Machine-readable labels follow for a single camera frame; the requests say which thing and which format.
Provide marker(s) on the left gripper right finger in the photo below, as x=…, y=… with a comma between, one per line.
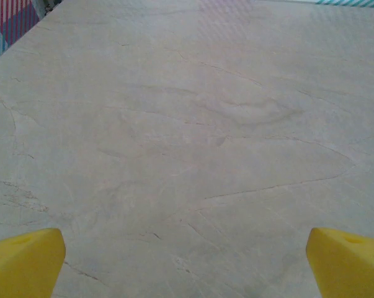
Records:
x=348, y=270

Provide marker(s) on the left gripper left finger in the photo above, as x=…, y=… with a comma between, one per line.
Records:
x=22, y=267

